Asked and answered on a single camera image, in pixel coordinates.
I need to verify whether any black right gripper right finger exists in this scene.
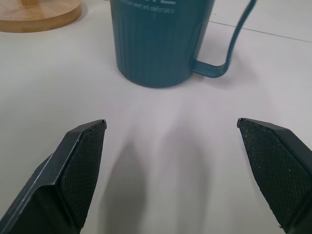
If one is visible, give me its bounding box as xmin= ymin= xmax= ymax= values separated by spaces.
xmin=236 ymin=117 xmax=312 ymax=234

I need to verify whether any teal ribbed mug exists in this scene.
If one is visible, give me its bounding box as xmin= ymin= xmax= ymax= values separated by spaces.
xmin=109 ymin=0 xmax=258 ymax=88

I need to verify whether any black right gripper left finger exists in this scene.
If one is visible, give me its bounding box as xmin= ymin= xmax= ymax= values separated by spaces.
xmin=0 ymin=119 xmax=108 ymax=234

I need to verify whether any round wooden base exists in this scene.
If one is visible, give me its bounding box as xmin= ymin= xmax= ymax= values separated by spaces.
xmin=0 ymin=0 xmax=82 ymax=33

